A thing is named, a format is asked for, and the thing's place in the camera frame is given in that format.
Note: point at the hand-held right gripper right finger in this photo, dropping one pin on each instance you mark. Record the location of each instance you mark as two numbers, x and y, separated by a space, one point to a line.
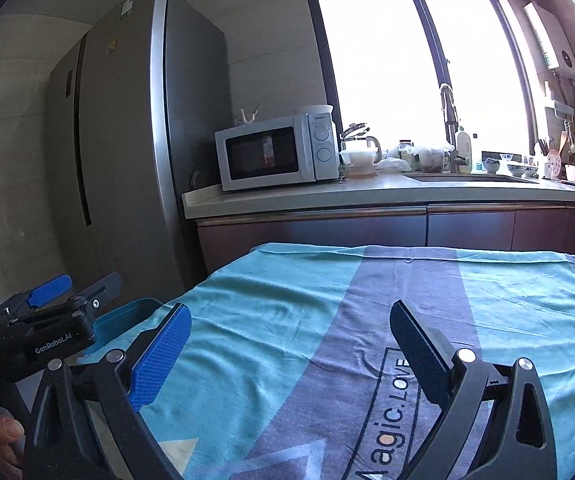
420 355

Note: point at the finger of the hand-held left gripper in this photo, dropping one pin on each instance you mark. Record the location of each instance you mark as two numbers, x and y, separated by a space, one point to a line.
97 291
47 291

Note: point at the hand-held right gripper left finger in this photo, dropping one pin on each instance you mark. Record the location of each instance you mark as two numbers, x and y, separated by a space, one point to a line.
160 355

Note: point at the teal plastic bin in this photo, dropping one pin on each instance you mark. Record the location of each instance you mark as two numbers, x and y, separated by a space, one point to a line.
122 320

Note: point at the person's left hand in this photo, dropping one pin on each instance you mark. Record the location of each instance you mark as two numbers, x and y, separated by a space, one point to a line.
0 435

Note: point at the teal and grey printed blanket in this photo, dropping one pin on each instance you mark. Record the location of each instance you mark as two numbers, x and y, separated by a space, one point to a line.
292 320

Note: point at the grey refrigerator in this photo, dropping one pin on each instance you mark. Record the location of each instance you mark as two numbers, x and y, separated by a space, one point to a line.
127 160

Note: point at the brown kitchen counter cabinet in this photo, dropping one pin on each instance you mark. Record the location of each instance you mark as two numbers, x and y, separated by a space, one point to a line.
317 230

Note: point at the kitchen sink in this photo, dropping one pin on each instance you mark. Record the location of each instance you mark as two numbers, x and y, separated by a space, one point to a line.
467 178

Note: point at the white plastic bag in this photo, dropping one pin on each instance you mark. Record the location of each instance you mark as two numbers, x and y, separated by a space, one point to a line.
395 164

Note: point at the clear bag of brown food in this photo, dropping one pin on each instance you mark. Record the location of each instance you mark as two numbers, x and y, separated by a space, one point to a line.
432 160

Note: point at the stacked clear plastic containers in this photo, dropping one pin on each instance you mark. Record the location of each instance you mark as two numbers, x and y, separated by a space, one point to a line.
360 165

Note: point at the small blue bowl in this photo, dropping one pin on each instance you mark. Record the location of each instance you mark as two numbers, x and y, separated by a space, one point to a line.
490 166

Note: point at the glass jar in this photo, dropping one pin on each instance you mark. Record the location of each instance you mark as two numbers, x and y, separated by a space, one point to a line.
406 150

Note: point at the white soap bottle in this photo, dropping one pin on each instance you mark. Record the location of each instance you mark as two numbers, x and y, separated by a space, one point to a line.
464 150

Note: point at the patterned shallow bowl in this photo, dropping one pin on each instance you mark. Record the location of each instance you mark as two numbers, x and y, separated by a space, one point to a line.
522 170

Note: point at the white microwave oven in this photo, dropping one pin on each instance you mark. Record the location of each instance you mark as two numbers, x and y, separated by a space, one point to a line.
267 155

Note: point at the glass kettle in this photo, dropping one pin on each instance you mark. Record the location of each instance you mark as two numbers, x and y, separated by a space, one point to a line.
362 140

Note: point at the black knife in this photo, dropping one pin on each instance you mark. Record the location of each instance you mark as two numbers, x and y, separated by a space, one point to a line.
562 180

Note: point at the small white ornament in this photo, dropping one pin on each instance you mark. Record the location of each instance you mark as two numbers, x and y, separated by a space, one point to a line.
247 117

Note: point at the white dotted utensil holder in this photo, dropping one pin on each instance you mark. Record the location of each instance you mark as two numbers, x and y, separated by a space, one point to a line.
552 162

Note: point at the metal kitchen faucet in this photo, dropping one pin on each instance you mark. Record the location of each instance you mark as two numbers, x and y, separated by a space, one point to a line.
448 110

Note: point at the kitchen window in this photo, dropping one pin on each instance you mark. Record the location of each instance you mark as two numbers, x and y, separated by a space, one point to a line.
377 60

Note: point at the white water heater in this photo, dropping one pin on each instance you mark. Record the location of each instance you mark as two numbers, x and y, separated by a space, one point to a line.
552 40

